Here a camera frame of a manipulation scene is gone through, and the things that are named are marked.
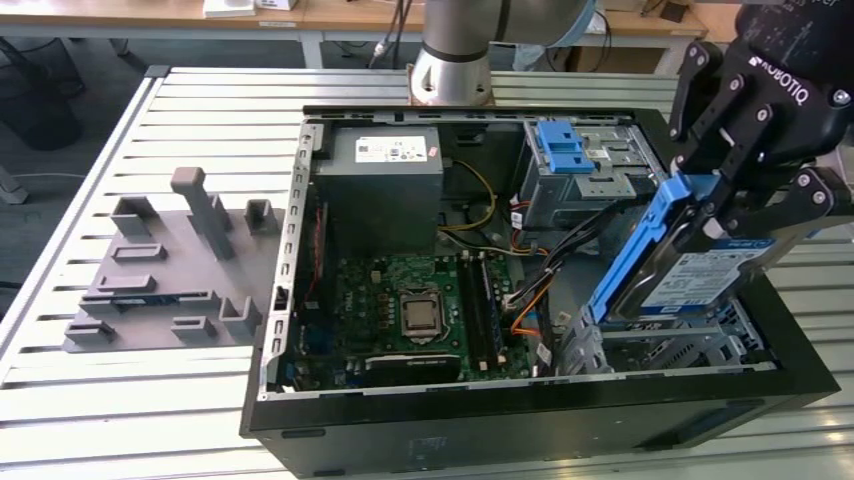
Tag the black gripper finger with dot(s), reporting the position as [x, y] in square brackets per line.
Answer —
[820, 197]
[694, 100]

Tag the hard disk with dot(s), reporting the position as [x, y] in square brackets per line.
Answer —
[694, 280]

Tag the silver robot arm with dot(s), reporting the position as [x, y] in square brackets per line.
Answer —
[447, 75]

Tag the metal disk bay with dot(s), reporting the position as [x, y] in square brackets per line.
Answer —
[667, 334]

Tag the wooden cabinet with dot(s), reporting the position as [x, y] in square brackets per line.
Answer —
[710, 15]

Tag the blue plastic latch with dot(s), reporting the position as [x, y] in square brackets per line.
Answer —
[560, 150]

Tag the metal drive cage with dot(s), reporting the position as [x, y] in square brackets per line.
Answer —
[600, 187]

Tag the black RAM slot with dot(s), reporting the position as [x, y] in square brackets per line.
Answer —
[492, 310]
[472, 310]

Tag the grey power supply unit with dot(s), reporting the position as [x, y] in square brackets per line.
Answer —
[380, 210]

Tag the silver CPU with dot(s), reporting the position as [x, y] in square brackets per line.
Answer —
[421, 316]

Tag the green motherboard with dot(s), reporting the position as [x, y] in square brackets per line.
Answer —
[373, 300]

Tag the black PC case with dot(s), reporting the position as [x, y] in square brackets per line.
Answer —
[533, 440]

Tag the small white box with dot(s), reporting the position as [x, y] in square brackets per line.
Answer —
[275, 4]

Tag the black graphics card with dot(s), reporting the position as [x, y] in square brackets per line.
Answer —
[413, 370]

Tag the wooden desk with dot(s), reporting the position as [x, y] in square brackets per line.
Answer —
[167, 22]

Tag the grey parts rack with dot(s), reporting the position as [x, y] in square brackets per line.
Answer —
[180, 280]

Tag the spare RAM stick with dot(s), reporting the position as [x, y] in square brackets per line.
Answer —
[147, 301]

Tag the black bin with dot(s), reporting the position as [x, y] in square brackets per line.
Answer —
[40, 115]

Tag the grey table foot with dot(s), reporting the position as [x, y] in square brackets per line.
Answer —
[13, 192]

